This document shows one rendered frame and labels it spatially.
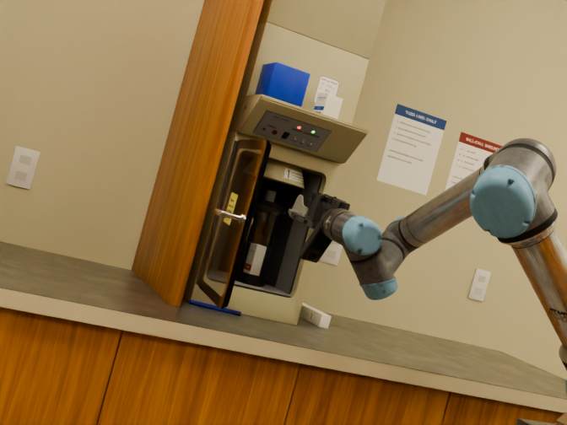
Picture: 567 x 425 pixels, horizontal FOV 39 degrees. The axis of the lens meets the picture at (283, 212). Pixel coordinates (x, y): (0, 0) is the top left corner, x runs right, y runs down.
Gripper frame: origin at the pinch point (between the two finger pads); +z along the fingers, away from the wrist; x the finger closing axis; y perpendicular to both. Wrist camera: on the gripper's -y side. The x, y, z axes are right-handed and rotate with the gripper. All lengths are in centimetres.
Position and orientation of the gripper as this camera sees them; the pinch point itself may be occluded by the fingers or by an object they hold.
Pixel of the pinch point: (302, 217)
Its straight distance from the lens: 196.8
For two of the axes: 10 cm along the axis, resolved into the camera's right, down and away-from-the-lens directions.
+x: -9.0, -2.3, -3.8
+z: -3.4, -1.8, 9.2
